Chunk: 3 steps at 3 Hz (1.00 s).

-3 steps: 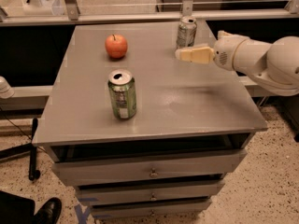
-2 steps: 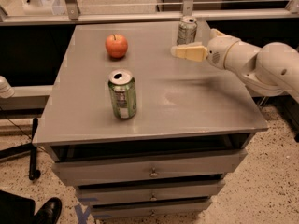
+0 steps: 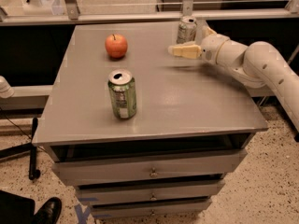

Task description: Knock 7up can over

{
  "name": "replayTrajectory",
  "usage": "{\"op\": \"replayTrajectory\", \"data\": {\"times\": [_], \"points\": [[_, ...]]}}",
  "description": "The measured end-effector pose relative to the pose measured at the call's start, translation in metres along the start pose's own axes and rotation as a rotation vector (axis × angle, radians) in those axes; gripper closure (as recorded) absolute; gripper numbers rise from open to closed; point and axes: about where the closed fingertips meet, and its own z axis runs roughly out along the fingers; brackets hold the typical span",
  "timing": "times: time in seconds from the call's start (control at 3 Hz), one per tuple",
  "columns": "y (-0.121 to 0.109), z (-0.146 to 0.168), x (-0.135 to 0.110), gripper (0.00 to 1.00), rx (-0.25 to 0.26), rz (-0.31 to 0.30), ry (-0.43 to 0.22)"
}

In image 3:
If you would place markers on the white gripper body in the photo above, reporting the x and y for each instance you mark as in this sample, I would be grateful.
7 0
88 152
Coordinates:
212 48

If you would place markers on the white green 7up can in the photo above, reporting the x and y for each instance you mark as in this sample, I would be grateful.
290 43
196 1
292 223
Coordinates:
187 28

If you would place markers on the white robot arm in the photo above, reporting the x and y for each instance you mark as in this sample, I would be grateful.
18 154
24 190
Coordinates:
257 65

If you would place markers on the green soda can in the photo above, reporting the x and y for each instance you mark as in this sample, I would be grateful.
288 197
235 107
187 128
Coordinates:
121 85

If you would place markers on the red orange apple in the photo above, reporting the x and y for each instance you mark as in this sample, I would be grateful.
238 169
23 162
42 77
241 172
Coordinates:
116 46

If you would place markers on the grey drawer cabinet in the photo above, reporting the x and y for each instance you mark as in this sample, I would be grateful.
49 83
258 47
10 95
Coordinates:
182 106

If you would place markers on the top grey drawer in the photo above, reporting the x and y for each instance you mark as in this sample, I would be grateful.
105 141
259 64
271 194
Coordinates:
149 167

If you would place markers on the grey drawer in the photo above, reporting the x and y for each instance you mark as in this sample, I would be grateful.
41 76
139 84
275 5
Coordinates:
153 192
150 208
149 167

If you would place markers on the middle grey drawer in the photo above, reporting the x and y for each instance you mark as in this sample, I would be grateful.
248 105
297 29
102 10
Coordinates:
153 192

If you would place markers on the bottom grey drawer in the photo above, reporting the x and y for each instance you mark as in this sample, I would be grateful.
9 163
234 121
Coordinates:
150 208

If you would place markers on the white cylindrical object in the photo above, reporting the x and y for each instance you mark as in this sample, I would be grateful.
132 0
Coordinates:
6 90

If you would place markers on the black tripod leg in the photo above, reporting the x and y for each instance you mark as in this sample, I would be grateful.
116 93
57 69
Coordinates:
34 173

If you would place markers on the black leather shoe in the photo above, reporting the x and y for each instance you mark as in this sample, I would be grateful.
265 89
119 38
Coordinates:
49 213

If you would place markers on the dark trouser leg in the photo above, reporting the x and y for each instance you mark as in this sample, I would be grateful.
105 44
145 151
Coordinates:
15 209

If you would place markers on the metal railing frame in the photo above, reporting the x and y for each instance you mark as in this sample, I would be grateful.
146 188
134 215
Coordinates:
15 12

